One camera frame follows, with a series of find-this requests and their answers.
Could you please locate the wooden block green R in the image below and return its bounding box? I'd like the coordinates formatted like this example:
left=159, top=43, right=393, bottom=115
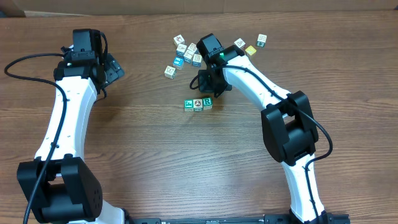
left=202, top=97, right=213, bottom=110

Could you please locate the wooden block soccer ball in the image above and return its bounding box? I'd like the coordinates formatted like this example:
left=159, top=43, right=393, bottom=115
left=193, top=99, right=203, bottom=111

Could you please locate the wooden block green letter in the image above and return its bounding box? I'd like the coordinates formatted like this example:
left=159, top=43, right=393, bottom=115
left=184, top=100, right=194, bottom=111

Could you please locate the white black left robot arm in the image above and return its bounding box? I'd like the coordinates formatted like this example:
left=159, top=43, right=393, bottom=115
left=17, top=29, right=131, bottom=223

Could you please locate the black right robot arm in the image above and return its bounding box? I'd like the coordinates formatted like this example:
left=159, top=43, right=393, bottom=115
left=197, top=34, right=332, bottom=223

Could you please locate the wooden block blue letter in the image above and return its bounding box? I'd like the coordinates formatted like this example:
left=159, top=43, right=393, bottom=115
left=192, top=54, right=202, bottom=67

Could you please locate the wooden block blue edge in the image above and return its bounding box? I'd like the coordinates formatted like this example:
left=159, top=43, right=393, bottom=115
left=187, top=43, right=198, bottom=54

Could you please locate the blue top wooden block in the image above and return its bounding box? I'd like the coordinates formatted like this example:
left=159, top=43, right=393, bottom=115
left=172, top=57, right=184, bottom=70

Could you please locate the wooden block tan drawing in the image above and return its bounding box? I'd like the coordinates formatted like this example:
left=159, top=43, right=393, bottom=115
left=164, top=66, right=176, bottom=79

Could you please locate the wooden block blue side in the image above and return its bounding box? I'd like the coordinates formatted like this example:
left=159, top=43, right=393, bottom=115
left=176, top=44, right=187, bottom=57

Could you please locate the wooden block red side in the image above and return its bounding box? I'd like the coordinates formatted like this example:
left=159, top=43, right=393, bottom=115
left=234, top=38, right=246, bottom=50

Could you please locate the yellow top wooden block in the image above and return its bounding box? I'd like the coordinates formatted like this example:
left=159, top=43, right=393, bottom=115
left=245, top=45, right=257, bottom=57

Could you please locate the wooden block red picture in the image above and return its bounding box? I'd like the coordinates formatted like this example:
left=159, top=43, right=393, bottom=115
left=173, top=34, right=185, bottom=47

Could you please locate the wooden block green four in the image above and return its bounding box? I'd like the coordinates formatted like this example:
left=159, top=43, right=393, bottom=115
left=256, top=34, right=267, bottom=47

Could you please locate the brown cardboard backdrop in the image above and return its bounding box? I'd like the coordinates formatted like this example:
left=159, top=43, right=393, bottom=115
left=1, top=0, right=397, bottom=17

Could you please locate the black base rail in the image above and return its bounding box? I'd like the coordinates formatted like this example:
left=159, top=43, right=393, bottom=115
left=127, top=213, right=351, bottom=224

